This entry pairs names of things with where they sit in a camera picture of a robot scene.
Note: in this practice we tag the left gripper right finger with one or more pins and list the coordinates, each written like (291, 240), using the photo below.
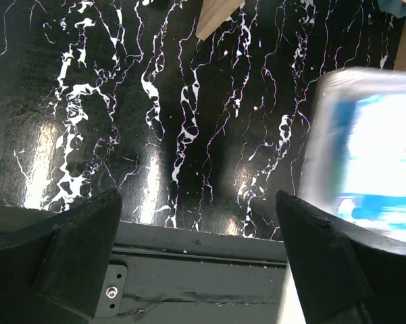
(343, 273)

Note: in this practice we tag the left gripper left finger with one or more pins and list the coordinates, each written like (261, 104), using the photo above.
(53, 271)

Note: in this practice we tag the Gillette blister pack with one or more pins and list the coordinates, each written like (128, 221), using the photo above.
(355, 159)

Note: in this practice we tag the teal hanging garment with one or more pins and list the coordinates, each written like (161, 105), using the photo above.
(395, 7)

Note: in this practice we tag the wooden two-tier shelf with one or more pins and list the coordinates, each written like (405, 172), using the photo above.
(307, 38)

